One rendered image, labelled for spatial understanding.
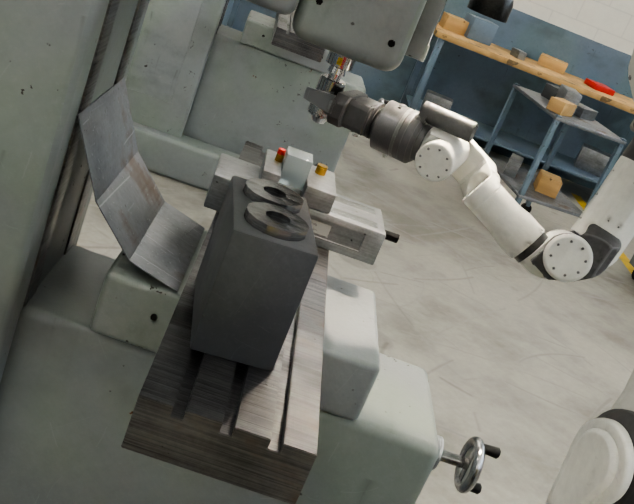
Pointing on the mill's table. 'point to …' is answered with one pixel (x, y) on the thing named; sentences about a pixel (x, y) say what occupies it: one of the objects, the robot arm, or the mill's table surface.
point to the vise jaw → (320, 190)
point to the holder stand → (253, 273)
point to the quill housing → (360, 28)
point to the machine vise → (344, 231)
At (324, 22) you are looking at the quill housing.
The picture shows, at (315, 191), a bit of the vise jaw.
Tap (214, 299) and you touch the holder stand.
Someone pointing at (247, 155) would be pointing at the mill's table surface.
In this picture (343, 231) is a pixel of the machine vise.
